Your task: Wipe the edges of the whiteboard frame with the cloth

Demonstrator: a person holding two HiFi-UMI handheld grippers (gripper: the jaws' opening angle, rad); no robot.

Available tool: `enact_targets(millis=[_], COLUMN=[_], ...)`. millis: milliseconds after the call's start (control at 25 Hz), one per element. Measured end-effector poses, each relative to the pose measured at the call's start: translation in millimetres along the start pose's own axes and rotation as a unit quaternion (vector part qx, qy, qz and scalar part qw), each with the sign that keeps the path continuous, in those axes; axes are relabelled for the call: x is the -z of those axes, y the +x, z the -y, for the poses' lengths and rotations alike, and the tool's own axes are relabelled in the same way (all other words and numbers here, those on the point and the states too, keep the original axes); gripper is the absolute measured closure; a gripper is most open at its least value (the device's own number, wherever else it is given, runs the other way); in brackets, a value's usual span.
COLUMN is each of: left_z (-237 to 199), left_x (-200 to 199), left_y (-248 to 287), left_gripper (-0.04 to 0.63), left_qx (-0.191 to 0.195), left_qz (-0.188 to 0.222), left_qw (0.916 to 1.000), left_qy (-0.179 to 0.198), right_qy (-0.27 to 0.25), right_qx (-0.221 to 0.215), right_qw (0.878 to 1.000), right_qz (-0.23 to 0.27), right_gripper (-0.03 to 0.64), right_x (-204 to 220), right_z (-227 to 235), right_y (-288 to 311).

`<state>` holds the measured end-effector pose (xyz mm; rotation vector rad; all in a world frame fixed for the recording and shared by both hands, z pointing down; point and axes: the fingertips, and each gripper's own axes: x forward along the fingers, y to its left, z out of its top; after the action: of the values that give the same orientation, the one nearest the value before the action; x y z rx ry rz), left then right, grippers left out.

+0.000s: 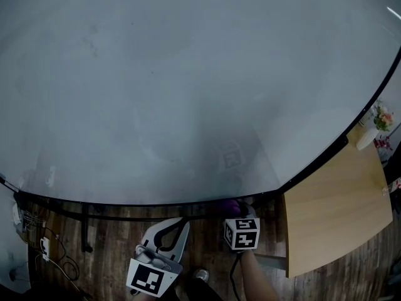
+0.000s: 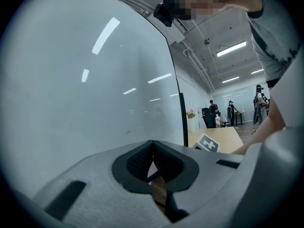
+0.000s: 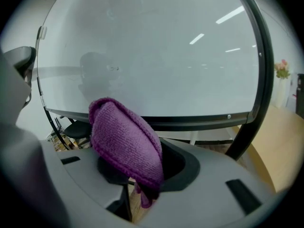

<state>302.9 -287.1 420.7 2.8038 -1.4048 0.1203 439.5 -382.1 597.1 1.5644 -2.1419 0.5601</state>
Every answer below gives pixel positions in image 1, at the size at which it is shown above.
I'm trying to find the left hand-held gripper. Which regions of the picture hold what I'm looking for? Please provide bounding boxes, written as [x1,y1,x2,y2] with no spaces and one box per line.
[126,216,191,297]

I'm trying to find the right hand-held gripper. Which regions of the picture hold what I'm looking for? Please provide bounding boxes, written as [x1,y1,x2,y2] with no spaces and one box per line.
[222,200,262,254]

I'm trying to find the purple microfibre cloth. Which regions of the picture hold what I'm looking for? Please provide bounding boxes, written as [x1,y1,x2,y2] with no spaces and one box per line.
[215,199,242,216]

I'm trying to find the large whiteboard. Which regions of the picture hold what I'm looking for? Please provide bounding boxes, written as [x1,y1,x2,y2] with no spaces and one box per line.
[0,0,401,207]

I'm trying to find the person's right forearm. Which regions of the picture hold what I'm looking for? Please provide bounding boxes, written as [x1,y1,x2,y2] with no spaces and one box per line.
[238,248,281,301]

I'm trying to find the grey sneaker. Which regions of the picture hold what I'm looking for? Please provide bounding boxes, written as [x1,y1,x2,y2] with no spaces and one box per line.
[192,267,210,284]

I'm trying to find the person's black trousers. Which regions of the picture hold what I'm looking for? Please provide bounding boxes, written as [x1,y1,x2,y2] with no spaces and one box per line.
[174,277,226,301]

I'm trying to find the light wooden table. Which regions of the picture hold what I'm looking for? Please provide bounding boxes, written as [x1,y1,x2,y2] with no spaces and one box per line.
[253,122,395,279]

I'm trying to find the white power strip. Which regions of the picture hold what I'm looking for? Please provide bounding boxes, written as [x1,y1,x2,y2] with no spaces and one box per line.
[39,236,51,262]

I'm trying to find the white vase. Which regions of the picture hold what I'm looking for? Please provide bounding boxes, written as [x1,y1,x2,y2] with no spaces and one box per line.
[356,127,381,152]

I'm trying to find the small red ornament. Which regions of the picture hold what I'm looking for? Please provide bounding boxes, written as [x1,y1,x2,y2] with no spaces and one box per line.
[373,135,394,162]

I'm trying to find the white network device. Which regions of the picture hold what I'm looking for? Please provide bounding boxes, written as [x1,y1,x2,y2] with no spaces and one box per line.
[11,201,23,226]

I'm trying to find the pink flower bouquet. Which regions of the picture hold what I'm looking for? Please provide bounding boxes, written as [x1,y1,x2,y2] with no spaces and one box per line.
[372,98,395,134]

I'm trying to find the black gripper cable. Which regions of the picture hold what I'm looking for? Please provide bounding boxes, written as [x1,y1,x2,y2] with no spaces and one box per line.
[229,253,244,299]

